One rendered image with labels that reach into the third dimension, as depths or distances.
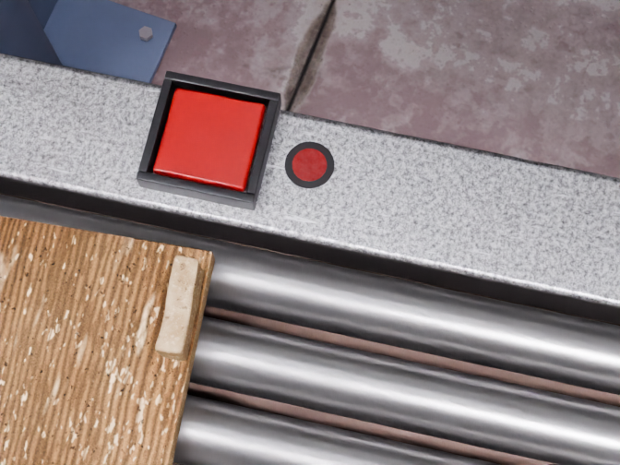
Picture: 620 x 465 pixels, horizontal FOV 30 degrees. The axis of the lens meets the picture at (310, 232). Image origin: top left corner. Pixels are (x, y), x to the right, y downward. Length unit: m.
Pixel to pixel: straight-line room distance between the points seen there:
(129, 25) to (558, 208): 1.17
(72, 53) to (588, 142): 0.79
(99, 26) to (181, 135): 1.10
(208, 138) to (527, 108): 1.08
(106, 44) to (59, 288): 1.12
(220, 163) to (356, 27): 1.09
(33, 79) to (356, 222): 0.23
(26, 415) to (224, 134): 0.21
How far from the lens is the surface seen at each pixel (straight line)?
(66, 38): 1.83
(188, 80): 0.75
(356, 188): 0.74
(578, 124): 1.78
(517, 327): 0.72
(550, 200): 0.75
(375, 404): 0.71
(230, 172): 0.73
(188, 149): 0.74
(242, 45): 1.80
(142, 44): 1.80
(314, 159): 0.74
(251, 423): 0.70
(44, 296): 0.72
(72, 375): 0.70
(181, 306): 0.67
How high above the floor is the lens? 1.61
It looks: 73 degrees down
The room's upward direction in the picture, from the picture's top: 4 degrees counter-clockwise
